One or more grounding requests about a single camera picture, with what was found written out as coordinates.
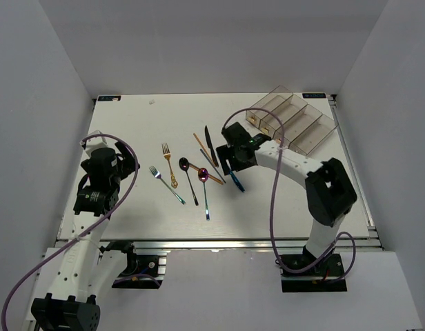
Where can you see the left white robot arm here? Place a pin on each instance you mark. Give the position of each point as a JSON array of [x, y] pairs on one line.
[[87, 272]]

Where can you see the blue grey chopstick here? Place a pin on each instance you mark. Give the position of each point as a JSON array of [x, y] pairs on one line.
[[212, 167]]

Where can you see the black knife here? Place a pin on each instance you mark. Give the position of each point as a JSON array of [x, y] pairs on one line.
[[210, 146]]

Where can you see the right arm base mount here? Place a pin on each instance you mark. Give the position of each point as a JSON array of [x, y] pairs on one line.
[[324, 277]]

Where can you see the blue table label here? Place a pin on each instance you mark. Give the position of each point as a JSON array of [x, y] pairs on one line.
[[314, 95], [107, 98]]

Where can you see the gold chopstick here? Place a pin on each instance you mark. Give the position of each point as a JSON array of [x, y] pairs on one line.
[[210, 176], [203, 148]]

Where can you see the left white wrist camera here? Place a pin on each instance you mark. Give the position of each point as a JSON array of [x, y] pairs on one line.
[[91, 144]]

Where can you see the gold ornate fork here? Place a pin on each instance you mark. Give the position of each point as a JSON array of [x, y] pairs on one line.
[[167, 156]]

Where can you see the blue knife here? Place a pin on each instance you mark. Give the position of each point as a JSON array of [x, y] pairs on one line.
[[237, 182]]

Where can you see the black spoon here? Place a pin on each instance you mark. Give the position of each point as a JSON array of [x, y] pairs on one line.
[[184, 165]]

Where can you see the left blue table label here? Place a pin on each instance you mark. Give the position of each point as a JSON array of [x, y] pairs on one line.
[[107, 98]]

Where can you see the iridescent rainbow fork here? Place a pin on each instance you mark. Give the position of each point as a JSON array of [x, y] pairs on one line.
[[156, 174]]

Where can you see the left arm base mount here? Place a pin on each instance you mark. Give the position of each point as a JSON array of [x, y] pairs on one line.
[[142, 270]]

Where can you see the clear compartment organizer tray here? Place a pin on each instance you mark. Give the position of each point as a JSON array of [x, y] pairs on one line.
[[287, 116]]

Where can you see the right blue table label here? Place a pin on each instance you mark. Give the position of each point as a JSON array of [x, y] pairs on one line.
[[314, 95]]

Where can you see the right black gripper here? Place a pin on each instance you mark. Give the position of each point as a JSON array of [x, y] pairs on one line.
[[224, 153]]

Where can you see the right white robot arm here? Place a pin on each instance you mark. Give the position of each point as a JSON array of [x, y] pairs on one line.
[[329, 191]]

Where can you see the iridescent pink spoon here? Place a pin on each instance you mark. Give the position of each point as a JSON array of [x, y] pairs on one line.
[[203, 176]]

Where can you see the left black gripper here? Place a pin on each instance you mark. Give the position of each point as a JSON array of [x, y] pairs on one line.
[[126, 164]]

